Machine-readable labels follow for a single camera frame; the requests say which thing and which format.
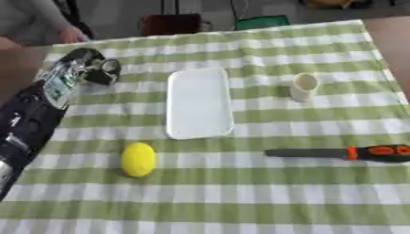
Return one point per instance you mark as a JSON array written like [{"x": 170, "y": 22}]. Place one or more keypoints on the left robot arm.
[{"x": 37, "y": 112}]

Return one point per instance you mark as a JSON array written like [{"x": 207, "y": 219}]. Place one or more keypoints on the green bag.
[{"x": 261, "y": 22}]

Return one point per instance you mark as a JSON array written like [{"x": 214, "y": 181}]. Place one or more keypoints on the white cup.
[{"x": 303, "y": 87}]

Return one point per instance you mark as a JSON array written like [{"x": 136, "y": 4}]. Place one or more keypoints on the person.
[{"x": 37, "y": 21}]

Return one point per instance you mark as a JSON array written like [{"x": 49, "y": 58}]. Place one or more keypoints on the dark red bag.
[{"x": 171, "y": 23}]

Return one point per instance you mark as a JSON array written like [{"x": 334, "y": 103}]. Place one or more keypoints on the white rectangular tray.
[{"x": 198, "y": 103}]

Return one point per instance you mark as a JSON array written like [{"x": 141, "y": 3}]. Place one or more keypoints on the yellow toy lemon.
[{"x": 138, "y": 159}]

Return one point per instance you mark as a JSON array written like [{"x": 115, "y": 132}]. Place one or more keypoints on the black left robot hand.
[{"x": 101, "y": 70}]

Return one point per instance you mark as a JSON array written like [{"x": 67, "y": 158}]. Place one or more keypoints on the black and orange knife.
[{"x": 347, "y": 152}]

